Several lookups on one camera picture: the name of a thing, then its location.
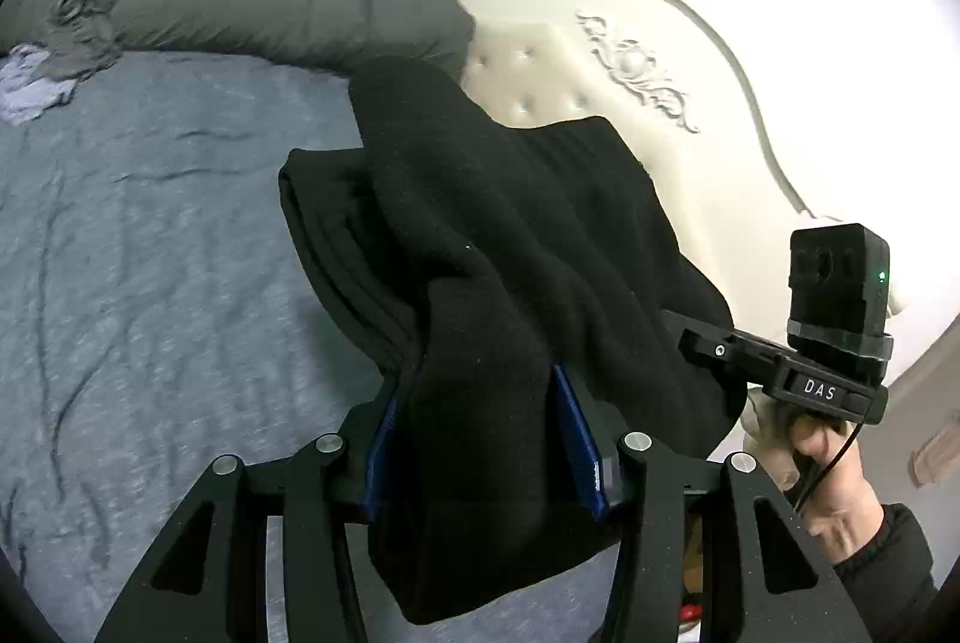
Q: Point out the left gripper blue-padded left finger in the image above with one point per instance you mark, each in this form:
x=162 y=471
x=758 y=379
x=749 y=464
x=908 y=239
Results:
x=372 y=485

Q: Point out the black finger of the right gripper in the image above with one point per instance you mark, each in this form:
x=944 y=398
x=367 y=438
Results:
x=677 y=325

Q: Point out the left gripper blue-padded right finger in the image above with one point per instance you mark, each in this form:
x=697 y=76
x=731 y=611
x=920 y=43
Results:
x=590 y=429

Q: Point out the black sweater with patch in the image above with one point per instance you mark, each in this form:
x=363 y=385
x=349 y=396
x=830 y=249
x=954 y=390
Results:
x=469 y=261

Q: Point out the right forearm black sleeve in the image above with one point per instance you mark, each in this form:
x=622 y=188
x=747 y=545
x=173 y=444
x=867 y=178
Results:
x=890 y=580

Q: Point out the right hand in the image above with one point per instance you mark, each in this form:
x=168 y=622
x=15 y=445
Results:
x=821 y=462

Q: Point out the red and orange floor clutter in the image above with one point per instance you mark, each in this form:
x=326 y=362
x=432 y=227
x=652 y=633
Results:
x=691 y=606

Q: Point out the cream carved bed headboard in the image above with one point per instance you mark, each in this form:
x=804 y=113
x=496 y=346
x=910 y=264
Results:
x=680 y=100

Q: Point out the blue-grey woven bed cover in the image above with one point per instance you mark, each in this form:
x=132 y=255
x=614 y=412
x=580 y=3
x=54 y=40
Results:
x=154 y=311

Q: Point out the small light blue cloth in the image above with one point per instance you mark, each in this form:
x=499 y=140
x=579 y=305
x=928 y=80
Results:
x=27 y=92

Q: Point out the dark grey rolled duvet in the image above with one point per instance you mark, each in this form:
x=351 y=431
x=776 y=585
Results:
x=330 y=35

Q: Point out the black camera box green light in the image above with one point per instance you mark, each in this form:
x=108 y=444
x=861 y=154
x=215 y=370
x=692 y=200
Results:
x=839 y=281

